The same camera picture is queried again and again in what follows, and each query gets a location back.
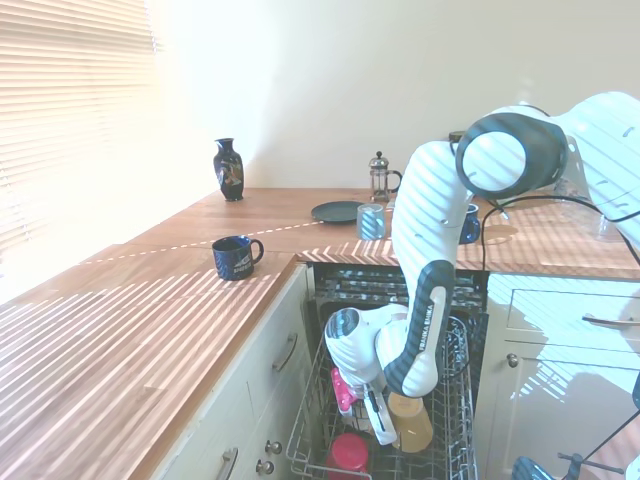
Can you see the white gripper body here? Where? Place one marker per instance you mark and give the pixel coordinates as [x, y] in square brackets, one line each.
[385, 425]

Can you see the yellow ceramic mug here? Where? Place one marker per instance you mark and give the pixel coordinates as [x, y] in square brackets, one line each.
[412, 425]

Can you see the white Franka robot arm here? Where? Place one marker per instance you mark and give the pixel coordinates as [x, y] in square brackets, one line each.
[430, 210]

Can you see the red speckled mug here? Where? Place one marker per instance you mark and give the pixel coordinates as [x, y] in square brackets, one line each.
[347, 452]

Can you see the pink object in rack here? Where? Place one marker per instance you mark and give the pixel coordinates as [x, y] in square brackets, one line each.
[342, 395]

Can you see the plain dark mug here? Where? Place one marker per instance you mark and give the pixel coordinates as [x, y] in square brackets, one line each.
[471, 227]

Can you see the dark blue printed mug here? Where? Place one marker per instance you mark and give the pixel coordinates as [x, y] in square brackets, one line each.
[232, 260]

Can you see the round metal cabinet knob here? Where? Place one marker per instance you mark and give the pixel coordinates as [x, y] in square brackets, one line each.
[265, 466]
[512, 360]
[273, 446]

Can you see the built-in dishwasher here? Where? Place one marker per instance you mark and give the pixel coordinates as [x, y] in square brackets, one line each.
[350, 287]

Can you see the white kitchen cabinet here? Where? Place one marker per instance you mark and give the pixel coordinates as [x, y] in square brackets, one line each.
[225, 400]
[540, 400]

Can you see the blue-grey tumbler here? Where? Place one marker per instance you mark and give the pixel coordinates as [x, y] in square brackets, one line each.
[371, 222]

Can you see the dark round plate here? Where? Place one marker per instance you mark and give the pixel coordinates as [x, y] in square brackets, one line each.
[335, 212]

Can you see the glass French press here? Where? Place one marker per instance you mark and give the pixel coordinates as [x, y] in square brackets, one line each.
[381, 180]

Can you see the dark blue painted vase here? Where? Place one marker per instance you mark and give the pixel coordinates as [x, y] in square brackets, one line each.
[229, 172]

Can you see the beige slatted window blind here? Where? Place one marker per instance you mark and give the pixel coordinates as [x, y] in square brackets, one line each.
[75, 100]

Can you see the black camera tripod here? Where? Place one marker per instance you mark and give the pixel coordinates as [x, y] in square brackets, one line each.
[575, 460]

